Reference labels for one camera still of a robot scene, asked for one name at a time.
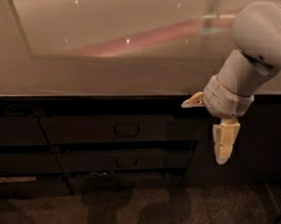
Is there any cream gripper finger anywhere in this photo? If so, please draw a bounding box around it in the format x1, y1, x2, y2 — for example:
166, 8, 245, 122
182, 92, 204, 109
213, 118, 240, 165

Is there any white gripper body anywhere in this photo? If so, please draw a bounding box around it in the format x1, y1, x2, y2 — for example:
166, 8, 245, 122
203, 76, 254, 119

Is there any dark top drawer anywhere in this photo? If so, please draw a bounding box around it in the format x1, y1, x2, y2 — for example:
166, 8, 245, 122
39, 114, 207, 144

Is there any dark drawer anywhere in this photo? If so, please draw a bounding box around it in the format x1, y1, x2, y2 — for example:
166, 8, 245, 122
39, 114, 207, 144
68, 172, 182, 194
57, 148, 192, 173

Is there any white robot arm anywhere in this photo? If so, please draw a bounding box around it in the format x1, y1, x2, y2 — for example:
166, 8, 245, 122
182, 1, 281, 165

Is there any dark bottom drawer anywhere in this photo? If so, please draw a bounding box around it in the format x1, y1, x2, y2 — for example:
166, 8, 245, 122
68, 172, 182, 194

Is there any dark middle drawer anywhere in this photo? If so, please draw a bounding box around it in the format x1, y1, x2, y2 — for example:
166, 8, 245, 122
57, 148, 192, 173

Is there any dark left drawer column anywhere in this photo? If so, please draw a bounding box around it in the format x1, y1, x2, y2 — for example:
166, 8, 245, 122
0, 117, 70, 199

